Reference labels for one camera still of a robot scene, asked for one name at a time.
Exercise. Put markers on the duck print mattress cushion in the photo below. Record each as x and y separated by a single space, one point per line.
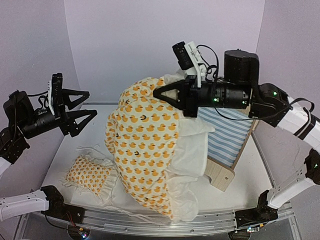
158 152

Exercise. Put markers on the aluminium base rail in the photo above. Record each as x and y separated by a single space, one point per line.
225 224

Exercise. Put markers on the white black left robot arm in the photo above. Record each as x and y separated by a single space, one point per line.
25 122

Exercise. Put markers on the duck print small pillow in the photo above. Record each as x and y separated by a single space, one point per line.
92 172

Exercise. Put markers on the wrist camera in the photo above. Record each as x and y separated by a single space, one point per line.
190 61
54 92

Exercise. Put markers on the wooden striped pet bed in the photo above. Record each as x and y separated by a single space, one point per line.
226 144

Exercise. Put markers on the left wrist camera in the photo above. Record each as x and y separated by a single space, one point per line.
54 92

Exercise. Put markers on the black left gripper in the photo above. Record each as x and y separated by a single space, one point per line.
67 123

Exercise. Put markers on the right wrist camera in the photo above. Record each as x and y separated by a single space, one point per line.
190 61

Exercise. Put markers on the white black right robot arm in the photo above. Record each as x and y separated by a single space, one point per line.
239 88

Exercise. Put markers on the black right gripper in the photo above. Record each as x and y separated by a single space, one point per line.
187 99

